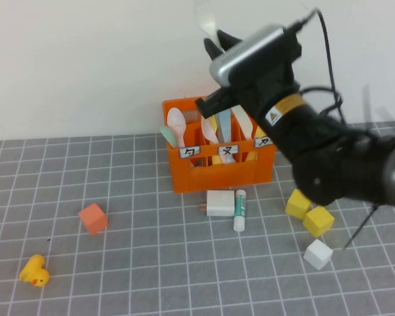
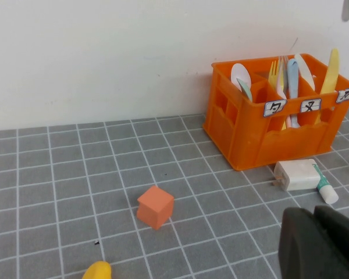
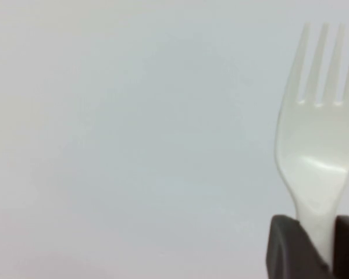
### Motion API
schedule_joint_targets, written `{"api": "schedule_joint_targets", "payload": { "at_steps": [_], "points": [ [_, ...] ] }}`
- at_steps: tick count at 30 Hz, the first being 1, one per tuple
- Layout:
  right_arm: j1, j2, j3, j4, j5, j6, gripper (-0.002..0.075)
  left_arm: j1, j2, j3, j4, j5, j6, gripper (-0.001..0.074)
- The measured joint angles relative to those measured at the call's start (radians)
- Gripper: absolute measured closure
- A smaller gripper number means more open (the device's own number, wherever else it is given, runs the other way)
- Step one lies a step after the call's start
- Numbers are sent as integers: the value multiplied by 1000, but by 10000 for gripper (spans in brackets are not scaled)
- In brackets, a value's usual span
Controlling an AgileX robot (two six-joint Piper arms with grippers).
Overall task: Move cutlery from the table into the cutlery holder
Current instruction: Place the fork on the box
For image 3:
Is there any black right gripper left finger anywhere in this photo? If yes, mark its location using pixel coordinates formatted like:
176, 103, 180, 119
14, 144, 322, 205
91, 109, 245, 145
264, 214, 334, 279

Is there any white plastic fork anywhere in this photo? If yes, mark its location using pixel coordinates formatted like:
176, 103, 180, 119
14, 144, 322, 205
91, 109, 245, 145
275, 22, 349, 268

